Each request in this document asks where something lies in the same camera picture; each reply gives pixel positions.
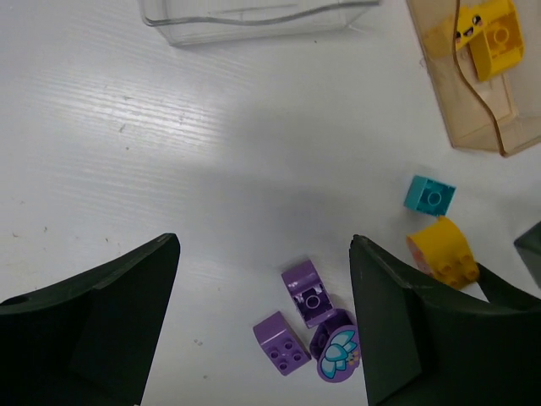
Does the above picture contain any yellow smiley lego brick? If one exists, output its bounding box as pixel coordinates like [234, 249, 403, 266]
[456, 0, 525, 81]

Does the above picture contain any small teal lego brick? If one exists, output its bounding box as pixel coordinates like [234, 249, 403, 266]
[404, 175, 456, 217]

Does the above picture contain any grey translucent container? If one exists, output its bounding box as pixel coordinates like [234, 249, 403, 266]
[514, 222, 541, 288]

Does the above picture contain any purple oval flower lego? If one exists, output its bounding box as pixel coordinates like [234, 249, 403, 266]
[309, 309, 361, 383]

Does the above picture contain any yellow studded lego brick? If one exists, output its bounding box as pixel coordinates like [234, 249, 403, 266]
[407, 216, 480, 290]

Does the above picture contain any orange translucent container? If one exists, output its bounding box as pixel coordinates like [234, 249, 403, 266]
[407, 1, 540, 156]

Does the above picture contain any purple studded lego brick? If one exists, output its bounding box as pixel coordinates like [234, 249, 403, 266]
[253, 311, 312, 376]

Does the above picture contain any clear plastic container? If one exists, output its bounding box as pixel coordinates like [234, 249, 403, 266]
[139, 0, 380, 47]

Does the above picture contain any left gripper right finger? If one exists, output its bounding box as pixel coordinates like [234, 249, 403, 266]
[349, 235, 540, 405]

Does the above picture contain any purple hollow lego brick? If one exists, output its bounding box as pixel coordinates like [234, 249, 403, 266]
[281, 260, 336, 329]

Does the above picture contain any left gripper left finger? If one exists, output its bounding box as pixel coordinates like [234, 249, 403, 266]
[1, 233, 180, 405]

